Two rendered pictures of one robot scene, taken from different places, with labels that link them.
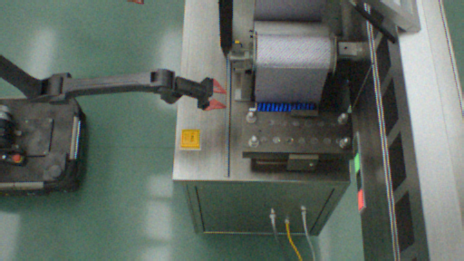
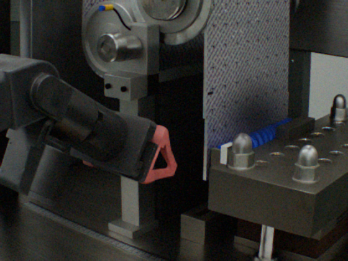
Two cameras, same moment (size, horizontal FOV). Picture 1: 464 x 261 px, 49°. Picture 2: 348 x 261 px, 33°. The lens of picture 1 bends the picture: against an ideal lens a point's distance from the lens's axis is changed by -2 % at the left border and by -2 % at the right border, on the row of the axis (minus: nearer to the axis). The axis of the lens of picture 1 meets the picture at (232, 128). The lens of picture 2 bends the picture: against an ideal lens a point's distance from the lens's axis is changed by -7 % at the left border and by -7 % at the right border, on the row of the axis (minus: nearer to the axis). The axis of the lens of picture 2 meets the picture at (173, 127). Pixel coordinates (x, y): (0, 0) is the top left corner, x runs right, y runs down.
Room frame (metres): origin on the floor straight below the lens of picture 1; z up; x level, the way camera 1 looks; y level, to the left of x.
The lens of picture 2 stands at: (0.44, 0.59, 1.30)
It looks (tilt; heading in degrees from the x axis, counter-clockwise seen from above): 16 degrees down; 308
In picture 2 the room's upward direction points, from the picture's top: 1 degrees clockwise
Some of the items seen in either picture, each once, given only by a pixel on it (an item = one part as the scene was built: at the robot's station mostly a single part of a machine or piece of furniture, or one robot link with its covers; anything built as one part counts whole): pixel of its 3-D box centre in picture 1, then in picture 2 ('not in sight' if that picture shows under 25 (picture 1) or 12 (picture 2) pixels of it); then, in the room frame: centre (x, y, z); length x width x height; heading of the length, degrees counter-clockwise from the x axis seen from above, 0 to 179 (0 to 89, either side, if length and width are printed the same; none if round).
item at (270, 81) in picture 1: (290, 82); (251, 43); (0.90, -0.20, 1.17); 0.23 x 0.01 x 0.18; 89
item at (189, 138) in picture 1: (190, 139); not in sight; (0.81, 0.16, 0.91); 0.07 x 0.07 x 0.02; 89
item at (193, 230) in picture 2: not in sight; (246, 201); (0.90, -0.20, 0.92); 0.28 x 0.04 x 0.04; 89
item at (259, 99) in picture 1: (287, 101); (250, 132); (0.90, -0.20, 1.03); 0.23 x 0.01 x 0.09; 89
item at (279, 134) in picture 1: (297, 135); (325, 162); (0.78, -0.24, 1.00); 0.40 x 0.16 x 0.06; 89
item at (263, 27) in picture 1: (289, 38); (161, 31); (1.08, -0.21, 1.17); 0.26 x 0.12 x 0.12; 89
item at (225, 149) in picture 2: not in sight; (228, 153); (0.86, -0.07, 1.04); 0.02 x 0.01 x 0.02; 89
